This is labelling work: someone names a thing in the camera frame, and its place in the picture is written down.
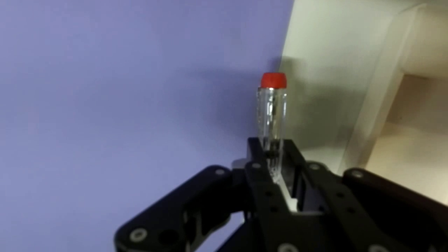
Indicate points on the white compartment box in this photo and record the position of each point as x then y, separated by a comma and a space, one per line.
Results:
350, 52

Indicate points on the silver tube with red cap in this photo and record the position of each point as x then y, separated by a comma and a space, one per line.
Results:
272, 105

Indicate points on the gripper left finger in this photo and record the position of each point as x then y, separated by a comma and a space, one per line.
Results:
196, 206

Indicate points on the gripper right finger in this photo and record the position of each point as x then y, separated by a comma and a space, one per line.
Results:
367, 210

